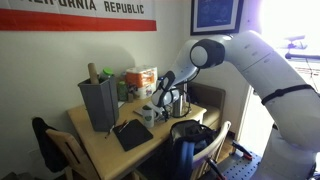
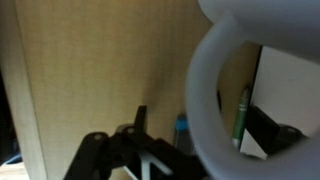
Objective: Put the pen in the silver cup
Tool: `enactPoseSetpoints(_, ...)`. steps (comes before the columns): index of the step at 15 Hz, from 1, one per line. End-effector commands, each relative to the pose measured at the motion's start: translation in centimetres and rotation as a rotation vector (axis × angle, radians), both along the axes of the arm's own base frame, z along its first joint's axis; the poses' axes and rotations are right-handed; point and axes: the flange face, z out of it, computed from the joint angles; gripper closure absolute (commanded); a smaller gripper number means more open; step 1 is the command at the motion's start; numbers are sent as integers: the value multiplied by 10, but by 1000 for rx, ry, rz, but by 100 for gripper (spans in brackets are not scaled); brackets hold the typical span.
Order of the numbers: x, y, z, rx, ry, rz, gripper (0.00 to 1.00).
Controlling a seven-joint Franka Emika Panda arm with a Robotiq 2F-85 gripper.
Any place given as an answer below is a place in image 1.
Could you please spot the red black clamp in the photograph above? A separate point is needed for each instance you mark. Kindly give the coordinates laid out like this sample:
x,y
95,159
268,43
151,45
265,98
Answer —
x,y
242,149
215,168

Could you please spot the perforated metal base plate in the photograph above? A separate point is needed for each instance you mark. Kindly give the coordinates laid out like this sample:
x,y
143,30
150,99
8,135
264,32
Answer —
x,y
243,168

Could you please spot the brown sofa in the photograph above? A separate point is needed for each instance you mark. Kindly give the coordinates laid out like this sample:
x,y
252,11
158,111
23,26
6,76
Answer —
x,y
210,98

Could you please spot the silver metal cup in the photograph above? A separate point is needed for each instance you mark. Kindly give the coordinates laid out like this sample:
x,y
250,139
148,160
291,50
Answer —
x,y
177,107

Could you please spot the small brown jar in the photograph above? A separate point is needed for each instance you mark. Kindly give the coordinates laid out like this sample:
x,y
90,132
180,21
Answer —
x,y
130,97

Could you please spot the white mug with green print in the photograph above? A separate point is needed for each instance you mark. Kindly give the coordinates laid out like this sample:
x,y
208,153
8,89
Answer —
x,y
147,116

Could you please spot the green plastic bottle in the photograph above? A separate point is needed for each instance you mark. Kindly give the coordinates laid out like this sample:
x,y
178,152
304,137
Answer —
x,y
122,91

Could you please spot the black framed blue picture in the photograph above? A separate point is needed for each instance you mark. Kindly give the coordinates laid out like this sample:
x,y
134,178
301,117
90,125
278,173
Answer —
x,y
216,15

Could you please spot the clear bottle with green cap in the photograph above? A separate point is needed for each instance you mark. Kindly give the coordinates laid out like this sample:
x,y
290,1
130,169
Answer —
x,y
106,74

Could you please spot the black flat notebook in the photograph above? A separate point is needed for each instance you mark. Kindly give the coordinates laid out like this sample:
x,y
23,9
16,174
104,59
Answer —
x,y
132,133

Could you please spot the grey plastic bin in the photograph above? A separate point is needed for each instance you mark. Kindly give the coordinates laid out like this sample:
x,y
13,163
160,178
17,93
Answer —
x,y
98,106

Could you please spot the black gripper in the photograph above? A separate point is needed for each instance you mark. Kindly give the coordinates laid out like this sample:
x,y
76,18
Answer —
x,y
161,112

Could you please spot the grey laptop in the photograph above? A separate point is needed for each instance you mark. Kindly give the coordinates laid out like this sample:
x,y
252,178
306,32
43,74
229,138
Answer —
x,y
139,111

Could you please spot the wooden chair with slotted back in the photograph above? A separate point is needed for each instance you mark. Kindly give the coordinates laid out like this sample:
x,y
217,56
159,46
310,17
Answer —
x,y
71,153

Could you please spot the wooden chair with curved back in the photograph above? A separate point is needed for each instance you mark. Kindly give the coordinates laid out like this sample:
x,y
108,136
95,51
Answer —
x,y
213,146

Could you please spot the orange white paper towel pack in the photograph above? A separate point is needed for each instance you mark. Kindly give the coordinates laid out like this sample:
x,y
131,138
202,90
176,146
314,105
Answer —
x,y
142,81

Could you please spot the black jacket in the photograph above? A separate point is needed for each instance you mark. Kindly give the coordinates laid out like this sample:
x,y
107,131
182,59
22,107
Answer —
x,y
46,146

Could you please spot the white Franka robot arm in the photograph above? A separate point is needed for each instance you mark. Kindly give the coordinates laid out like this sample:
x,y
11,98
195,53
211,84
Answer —
x,y
276,93

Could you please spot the California Republic flag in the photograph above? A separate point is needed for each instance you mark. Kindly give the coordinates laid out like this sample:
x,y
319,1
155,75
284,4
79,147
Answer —
x,y
76,20

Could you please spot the brown cardboard tube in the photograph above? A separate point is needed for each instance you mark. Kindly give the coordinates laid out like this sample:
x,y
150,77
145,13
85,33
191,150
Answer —
x,y
93,73

